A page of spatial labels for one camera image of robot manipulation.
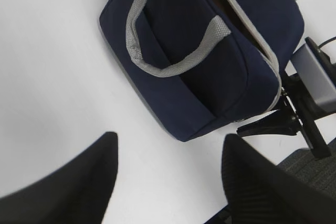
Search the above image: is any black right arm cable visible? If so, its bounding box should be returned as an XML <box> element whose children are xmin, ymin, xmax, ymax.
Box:
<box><xmin>316</xmin><ymin>36</ymin><xmax>336</xmax><ymax>65</ymax></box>

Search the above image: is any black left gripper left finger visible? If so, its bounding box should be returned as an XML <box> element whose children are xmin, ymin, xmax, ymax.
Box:
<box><xmin>1</xmin><ymin>132</ymin><xmax>118</xmax><ymax>223</ymax></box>

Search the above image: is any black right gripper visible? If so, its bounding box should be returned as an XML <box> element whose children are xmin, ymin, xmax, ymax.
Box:
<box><xmin>237</xmin><ymin>72</ymin><xmax>335</xmax><ymax>159</ymax></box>

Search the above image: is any navy insulated lunch bag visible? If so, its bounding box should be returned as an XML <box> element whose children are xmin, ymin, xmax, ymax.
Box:
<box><xmin>99</xmin><ymin>0</ymin><xmax>305</xmax><ymax>142</ymax></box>

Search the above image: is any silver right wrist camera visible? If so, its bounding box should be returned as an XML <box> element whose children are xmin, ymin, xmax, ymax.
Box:
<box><xmin>291</xmin><ymin>37</ymin><xmax>335</xmax><ymax>113</ymax></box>

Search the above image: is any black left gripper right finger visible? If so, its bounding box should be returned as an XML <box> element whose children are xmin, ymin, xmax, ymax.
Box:
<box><xmin>222</xmin><ymin>134</ymin><xmax>335</xmax><ymax>223</ymax></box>

